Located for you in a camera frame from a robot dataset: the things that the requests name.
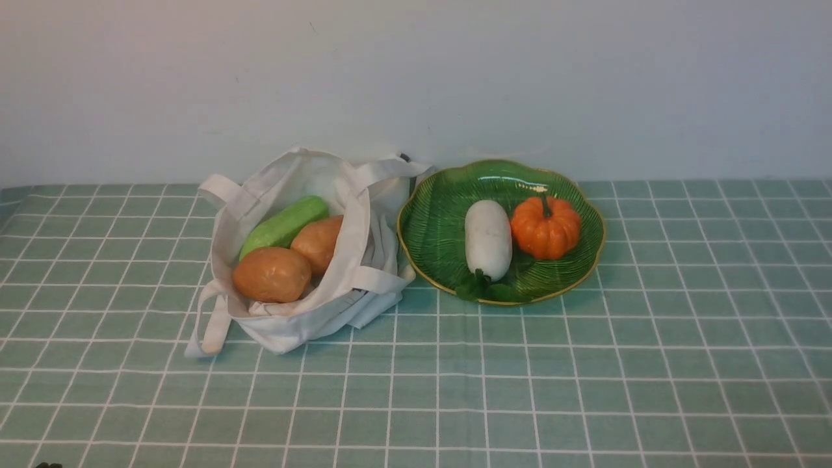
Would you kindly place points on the white cloth tote bag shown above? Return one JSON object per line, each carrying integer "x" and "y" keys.
{"x": 364, "y": 278}

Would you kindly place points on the small orange pumpkin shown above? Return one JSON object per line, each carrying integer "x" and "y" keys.
{"x": 546, "y": 228}

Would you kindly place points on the green cucumber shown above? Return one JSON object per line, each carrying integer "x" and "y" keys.
{"x": 281, "y": 229}

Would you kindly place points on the brown potato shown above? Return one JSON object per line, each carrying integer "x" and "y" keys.
{"x": 272, "y": 275}
{"x": 317, "y": 242}

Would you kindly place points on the brown potato rear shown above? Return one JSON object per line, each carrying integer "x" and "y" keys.
{"x": 317, "y": 242}

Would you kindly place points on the brown potato front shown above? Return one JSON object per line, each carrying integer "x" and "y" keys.
{"x": 272, "y": 275}

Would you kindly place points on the white radish with leaves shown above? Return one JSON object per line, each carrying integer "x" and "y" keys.
{"x": 488, "y": 249}

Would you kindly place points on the green checked tablecloth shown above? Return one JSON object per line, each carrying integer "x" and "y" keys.
{"x": 702, "y": 339}

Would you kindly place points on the green leaf-shaped plate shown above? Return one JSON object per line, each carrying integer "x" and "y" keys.
{"x": 431, "y": 231}

